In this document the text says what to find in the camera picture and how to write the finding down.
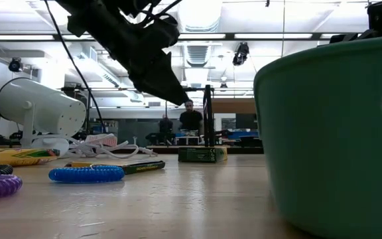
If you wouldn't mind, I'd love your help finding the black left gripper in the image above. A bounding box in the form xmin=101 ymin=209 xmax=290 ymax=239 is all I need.
xmin=67 ymin=9 xmax=190 ymax=106

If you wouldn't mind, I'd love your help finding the green yellow crayon box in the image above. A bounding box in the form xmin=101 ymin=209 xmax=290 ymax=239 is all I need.
xmin=178 ymin=146 xmax=228 ymax=164

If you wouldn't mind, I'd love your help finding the teal plastic bin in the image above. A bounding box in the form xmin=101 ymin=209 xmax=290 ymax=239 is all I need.
xmin=253 ymin=34 xmax=382 ymax=239

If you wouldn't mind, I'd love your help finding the yellow crayon package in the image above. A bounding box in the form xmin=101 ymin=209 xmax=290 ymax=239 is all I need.
xmin=0 ymin=148 xmax=61 ymax=167

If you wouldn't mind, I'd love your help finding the person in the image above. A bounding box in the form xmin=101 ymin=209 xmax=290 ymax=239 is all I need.
xmin=159 ymin=114 xmax=174 ymax=134
xmin=179 ymin=99 xmax=204 ymax=135

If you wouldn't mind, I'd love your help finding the white background stand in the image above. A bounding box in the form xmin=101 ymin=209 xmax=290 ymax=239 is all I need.
xmin=174 ymin=135 xmax=201 ymax=146

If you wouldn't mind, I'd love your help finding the pink white crate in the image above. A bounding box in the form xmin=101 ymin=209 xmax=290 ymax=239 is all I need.
xmin=84 ymin=133 xmax=118 ymax=147

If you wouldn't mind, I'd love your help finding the black overhead beam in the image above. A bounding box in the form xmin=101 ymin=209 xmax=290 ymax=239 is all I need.
xmin=0 ymin=32 xmax=338 ymax=42

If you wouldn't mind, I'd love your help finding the black background monitor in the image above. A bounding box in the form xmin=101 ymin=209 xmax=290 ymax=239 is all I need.
xmin=235 ymin=113 xmax=257 ymax=131

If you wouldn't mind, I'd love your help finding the blue background bin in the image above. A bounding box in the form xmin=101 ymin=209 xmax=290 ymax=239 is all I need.
xmin=226 ymin=131 xmax=260 ymax=139

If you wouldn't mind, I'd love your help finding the blue coil wristband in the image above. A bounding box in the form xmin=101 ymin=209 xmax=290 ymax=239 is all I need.
xmin=48 ymin=165 xmax=125 ymax=184

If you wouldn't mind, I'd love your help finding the black background frame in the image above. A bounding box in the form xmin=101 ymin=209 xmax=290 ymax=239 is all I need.
xmin=60 ymin=86 xmax=205 ymax=147

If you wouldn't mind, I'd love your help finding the silver ventilation duct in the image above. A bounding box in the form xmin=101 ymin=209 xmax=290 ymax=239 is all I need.
xmin=176 ymin=0 xmax=223 ymax=67

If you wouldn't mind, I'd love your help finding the thin hanging wire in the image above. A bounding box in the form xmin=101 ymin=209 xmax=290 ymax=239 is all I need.
xmin=279 ymin=0 xmax=287 ymax=59

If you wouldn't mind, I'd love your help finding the white lamp cable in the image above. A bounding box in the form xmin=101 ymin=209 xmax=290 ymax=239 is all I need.
xmin=33 ymin=132 xmax=159 ymax=160

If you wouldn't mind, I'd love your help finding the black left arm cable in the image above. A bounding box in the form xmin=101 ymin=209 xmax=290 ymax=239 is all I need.
xmin=43 ymin=0 xmax=107 ymax=133

